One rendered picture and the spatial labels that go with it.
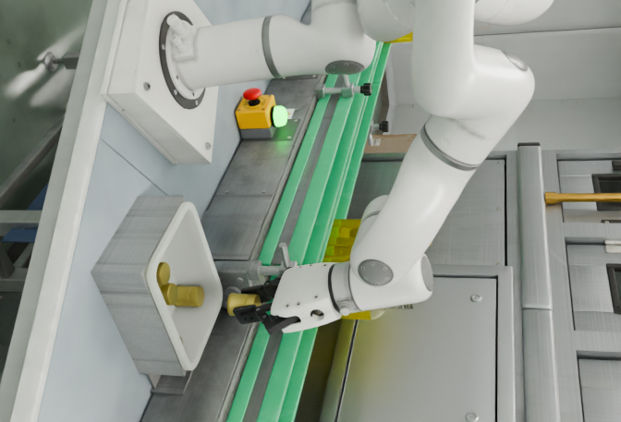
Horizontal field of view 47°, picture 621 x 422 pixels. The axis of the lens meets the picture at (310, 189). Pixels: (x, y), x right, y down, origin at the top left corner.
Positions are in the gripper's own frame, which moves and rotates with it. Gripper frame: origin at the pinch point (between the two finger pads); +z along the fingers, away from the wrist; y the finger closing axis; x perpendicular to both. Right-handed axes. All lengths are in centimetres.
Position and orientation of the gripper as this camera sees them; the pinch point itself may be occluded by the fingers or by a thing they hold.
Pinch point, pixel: (251, 304)
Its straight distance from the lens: 112.8
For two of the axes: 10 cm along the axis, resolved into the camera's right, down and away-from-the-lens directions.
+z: -8.9, 2.2, 4.1
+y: 2.1, -5.9, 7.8
